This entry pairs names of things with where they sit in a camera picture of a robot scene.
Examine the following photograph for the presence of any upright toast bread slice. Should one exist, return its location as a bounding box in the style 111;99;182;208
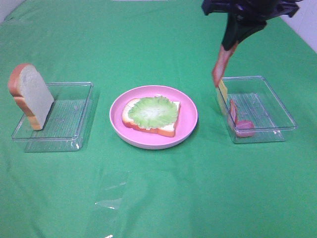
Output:
8;63;54;130

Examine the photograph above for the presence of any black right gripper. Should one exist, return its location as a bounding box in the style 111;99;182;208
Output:
202;0;299;51

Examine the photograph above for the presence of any pink round plate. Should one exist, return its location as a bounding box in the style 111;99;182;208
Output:
109;85;198;150

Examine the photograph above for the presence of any white toast bread slice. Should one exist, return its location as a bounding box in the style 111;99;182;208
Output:
121;98;182;138

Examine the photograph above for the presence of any clear plastic film piece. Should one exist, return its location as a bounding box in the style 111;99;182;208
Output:
95;170;128;211

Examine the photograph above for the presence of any green lettuce leaf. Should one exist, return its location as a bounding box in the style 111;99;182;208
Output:
127;95;180;131

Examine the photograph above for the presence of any clear plastic bread tray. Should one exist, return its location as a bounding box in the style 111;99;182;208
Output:
11;82;94;152

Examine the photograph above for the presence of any yellow cheese slice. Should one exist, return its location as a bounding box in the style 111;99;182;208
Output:
216;79;227;115

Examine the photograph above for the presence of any clear plastic ingredients tray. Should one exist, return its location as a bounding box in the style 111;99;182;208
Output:
222;76;297;143

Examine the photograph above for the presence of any green tablecloth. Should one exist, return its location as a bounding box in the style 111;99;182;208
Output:
0;0;317;238

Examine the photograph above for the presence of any bacon strip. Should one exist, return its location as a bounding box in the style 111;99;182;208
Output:
227;99;255;138
211;41;239;88

